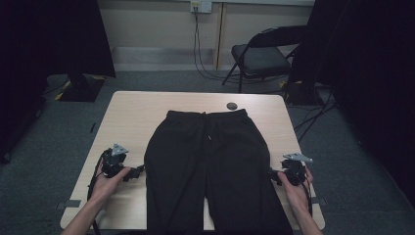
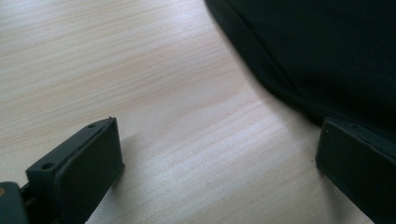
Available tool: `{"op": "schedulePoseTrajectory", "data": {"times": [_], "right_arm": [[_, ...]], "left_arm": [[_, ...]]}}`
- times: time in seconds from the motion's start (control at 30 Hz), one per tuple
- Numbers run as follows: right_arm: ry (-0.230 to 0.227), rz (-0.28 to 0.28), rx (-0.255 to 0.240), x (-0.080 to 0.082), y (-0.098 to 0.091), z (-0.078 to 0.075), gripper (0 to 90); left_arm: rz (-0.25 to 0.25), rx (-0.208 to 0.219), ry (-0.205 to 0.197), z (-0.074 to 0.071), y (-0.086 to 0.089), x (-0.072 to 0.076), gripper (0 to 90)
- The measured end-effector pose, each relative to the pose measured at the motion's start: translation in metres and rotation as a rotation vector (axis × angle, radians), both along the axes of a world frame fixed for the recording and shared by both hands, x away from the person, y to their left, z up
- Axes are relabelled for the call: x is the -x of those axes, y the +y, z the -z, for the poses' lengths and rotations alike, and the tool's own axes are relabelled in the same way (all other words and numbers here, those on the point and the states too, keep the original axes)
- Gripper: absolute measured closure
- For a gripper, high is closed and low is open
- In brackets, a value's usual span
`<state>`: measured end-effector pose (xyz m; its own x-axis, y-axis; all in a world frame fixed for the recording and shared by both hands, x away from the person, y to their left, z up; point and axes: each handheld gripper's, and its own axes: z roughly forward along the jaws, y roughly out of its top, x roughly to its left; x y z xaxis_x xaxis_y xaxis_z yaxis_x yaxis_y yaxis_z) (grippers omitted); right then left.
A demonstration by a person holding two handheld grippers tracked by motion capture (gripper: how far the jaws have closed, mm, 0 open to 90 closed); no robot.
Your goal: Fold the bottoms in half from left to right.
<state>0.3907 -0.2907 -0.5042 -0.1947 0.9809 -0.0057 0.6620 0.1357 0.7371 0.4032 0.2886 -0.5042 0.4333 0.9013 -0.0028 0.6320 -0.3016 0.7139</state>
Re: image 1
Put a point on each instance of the black stand base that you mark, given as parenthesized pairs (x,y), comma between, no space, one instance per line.
(81,89)
(301,94)

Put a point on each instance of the yellow floor tape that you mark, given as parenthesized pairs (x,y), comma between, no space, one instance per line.
(63,89)

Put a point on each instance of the black marker pen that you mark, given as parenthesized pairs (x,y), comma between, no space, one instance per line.
(93,127)

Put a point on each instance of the black pants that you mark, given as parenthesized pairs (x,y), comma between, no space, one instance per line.
(212,169)

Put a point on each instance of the person's right hand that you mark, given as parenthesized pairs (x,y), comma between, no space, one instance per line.
(298,197)

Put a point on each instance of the black curtain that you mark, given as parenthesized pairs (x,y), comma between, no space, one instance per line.
(49,42)
(368,81)

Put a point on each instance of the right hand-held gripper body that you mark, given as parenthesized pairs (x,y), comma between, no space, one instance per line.
(294,171)

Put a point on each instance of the person's left hand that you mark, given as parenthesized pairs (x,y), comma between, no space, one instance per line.
(106,187)

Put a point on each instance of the white wall socket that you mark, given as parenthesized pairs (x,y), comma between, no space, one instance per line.
(201,6)

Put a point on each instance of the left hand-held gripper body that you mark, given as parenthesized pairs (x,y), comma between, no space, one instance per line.
(112,161)

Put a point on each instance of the dark round table grommet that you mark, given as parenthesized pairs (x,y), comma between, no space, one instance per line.
(232,106)

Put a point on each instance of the black folding chair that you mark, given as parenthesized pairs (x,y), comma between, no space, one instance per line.
(261,60)

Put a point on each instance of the grey tape strip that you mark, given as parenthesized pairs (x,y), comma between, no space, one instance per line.
(70,204)
(319,201)

